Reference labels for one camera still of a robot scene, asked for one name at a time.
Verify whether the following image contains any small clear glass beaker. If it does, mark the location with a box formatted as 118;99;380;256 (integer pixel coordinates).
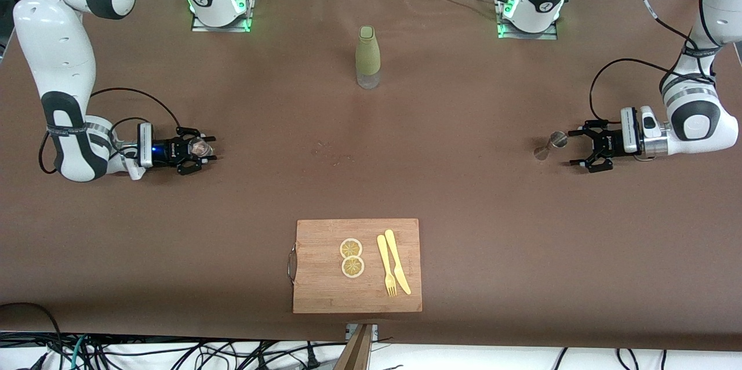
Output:
190;138;216;162

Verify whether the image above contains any steel double jigger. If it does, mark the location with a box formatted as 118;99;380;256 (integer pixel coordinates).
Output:
533;131;569;161

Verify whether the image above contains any brown table cover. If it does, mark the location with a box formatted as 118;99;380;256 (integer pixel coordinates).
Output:
0;0;742;353

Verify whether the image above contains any wooden cutting board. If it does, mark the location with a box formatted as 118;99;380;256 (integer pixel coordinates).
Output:
288;219;423;314

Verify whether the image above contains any glass bottle with green sleeve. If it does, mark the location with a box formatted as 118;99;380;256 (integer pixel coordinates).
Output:
355;26;381;90

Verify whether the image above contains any yellow plastic fork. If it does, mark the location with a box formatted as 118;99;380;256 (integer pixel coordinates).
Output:
377;234;398;298

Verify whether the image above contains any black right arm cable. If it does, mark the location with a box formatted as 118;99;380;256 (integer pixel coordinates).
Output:
38;88;181;175

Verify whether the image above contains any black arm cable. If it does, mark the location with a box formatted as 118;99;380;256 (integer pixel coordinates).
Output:
590;0;715;127
38;88;181;175

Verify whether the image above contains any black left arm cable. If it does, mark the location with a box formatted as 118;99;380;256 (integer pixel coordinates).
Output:
590;0;715;127

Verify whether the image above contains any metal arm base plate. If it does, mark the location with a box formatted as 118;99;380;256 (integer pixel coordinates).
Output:
496;0;558;40
191;0;254;33

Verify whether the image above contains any teal floor cable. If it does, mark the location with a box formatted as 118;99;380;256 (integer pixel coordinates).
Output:
55;335;89;370

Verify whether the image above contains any wooden post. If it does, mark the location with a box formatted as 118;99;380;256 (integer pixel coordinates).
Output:
333;324;374;370

